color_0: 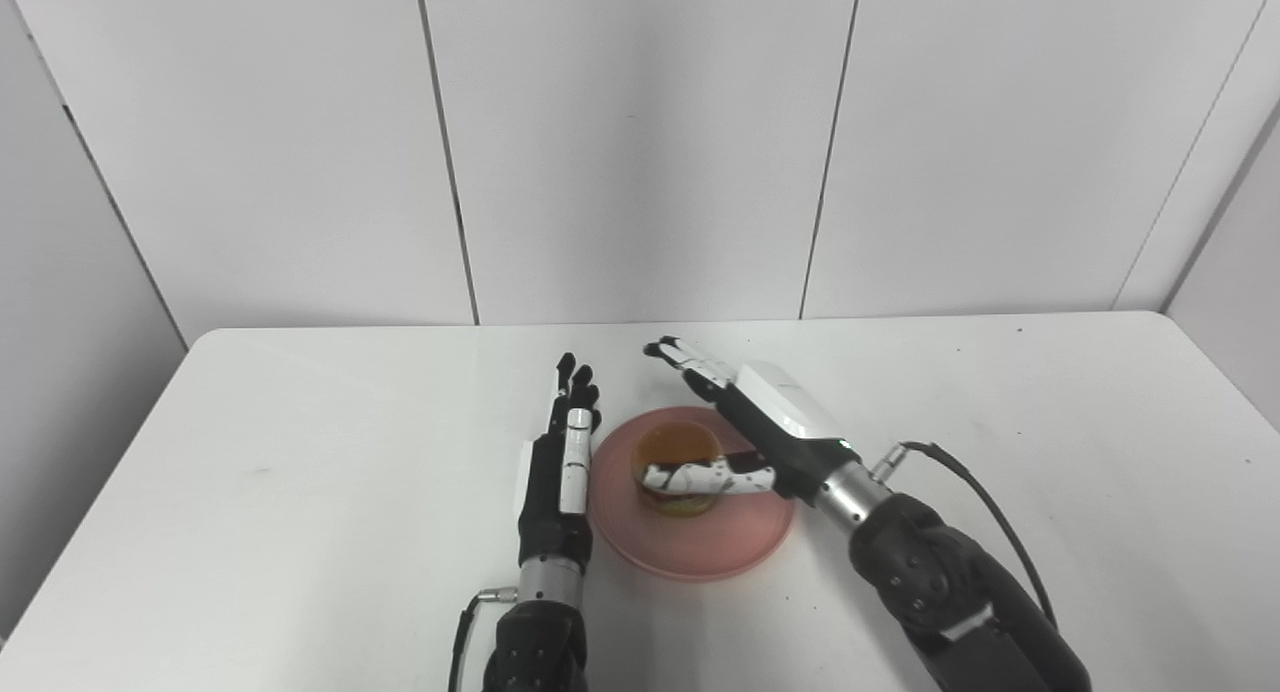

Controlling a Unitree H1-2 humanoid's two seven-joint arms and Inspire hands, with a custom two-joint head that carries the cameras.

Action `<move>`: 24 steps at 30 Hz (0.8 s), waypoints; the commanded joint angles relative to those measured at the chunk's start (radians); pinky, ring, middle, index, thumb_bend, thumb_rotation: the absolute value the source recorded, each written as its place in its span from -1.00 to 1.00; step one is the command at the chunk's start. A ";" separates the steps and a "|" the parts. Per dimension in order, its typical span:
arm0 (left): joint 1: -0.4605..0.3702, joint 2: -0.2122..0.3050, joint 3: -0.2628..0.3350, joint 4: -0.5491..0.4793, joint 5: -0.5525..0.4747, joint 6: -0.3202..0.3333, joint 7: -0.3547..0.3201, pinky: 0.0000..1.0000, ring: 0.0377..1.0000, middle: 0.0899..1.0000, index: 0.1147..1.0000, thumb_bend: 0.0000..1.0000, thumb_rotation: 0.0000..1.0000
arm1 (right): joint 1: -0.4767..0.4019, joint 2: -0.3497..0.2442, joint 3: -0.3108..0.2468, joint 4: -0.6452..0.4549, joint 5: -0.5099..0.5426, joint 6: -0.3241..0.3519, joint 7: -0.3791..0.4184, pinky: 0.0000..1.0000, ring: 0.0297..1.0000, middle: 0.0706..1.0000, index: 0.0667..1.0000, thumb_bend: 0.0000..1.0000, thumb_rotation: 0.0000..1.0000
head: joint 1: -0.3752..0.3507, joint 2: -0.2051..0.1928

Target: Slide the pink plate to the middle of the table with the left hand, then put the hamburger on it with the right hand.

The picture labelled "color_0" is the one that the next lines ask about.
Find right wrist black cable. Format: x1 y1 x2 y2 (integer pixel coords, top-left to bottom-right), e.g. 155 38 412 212
868 440 1059 628

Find toy hamburger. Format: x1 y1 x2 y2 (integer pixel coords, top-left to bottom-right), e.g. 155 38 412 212
630 421 724 518

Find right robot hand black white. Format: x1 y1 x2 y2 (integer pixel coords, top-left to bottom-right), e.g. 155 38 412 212
640 336 863 503

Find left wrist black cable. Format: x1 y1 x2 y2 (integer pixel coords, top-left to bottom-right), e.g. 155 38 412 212
447 588 521 692

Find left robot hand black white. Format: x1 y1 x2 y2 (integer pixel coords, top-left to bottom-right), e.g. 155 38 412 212
514 352 603 573

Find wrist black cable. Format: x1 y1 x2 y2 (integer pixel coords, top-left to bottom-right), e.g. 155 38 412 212
447 588 521 692
868 440 1059 628

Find pink plastic plate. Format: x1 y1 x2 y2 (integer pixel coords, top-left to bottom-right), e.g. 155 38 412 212
587 406 797 583

